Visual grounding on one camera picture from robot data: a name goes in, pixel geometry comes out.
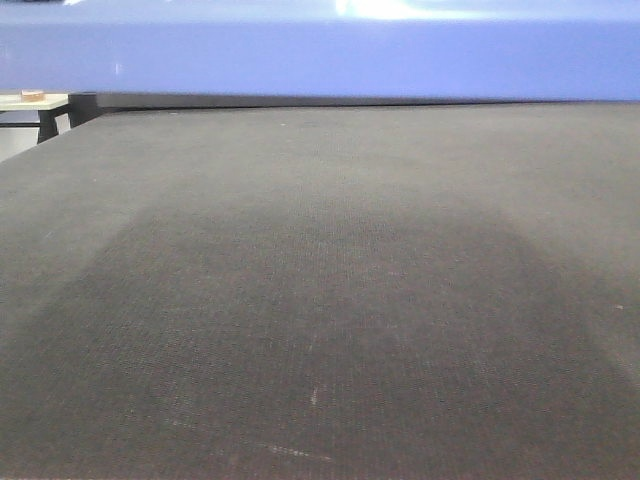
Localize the orange drink bottle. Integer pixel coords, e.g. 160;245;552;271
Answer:
21;90;46;102

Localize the light side table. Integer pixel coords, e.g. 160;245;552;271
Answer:
1;93;101;144

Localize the blue plastic tray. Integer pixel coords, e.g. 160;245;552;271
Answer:
1;1;639;101

